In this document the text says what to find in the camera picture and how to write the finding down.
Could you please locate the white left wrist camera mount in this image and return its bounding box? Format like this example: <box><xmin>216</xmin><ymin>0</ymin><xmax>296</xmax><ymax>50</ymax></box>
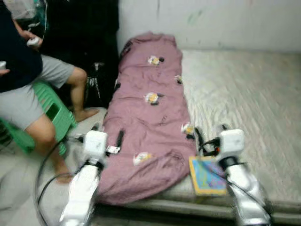
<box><xmin>82</xmin><ymin>130</ymin><xmax>109</xmax><ymax>163</ymax></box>

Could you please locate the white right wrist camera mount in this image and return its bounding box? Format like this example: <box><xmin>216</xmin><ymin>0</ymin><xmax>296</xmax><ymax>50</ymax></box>
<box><xmin>217</xmin><ymin>128</ymin><xmax>245</xmax><ymax>163</ymax></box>

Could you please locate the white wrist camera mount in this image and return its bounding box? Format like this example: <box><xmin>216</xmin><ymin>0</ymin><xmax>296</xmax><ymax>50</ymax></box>
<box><xmin>82</xmin><ymin>130</ymin><xmax>109</xmax><ymax>163</ymax></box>
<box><xmin>217</xmin><ymin>128</ymin><xmax>245</xmax><ymax>163</ymax></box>

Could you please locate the white plastic bag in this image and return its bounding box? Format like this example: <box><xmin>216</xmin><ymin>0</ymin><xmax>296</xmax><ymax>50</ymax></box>
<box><xmin>2</xmin><ymin>0</ymin><xmax>48</xmax><ymax>29</ymax></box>

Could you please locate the white quilted mattress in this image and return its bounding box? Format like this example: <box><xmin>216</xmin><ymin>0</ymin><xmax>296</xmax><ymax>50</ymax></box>
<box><xmin>120</xmin><ymin>49</ymin><xmax>301</xmax><ymax>212</ymax></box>

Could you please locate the large black bag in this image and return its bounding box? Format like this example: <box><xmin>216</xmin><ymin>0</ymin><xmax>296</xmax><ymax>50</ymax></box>
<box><xmin>38</xmin><ymin>0</ymin><xmax>120</xmax><ymax>109</ymax></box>

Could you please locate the person's left hand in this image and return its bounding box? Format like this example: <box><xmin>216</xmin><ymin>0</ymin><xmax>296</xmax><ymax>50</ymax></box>
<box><xmin>21</xmin><ymin>31</ymin><xmax>43</xmax><ymax>48</ymax></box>

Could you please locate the green plastic stool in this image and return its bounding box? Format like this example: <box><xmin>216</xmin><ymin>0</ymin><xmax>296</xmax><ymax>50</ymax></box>
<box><xmin>0</xmin><ymin>80</ymin><xmax>78</xmax><ymax>156</ymax></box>

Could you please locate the blue yellow children's book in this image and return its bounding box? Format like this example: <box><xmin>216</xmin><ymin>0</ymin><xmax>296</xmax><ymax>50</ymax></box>
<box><xmin>188</xmin><ymin>156</ymin><xmax>229</xmax><ymax>196</ymax></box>

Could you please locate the person in dark shirt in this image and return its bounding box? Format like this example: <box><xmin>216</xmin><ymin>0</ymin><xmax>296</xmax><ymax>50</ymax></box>
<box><xmin>0</xmin><ymin>0</ymin><xmax>100</xmax><ymax>184</ymax></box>

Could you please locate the purple blanket with cartoon prints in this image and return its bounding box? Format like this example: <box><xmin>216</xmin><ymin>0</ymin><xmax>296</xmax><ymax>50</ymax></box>
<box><xmin>96</xmin><ymin>32</ymin><xmax>198</xmax><ymax>205</ymax></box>

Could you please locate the person's right hand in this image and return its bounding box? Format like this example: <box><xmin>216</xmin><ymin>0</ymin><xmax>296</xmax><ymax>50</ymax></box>
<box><xmin>0</xmin><ymin>60</ymin><xmax>10</xmax><ymax>76</ymax></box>

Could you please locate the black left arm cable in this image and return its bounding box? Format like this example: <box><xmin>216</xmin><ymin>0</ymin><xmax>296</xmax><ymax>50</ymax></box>
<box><xmin>34</xmin><ymin>134</ymin><xmax>85</xmax><ymax>226</ymax></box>

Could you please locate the dark bed frame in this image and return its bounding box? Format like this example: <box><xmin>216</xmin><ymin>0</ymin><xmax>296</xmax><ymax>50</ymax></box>
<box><xmin>92</xmin><ymin>198</ymin><xmax>301</xmax><ymax>226</ymax></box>

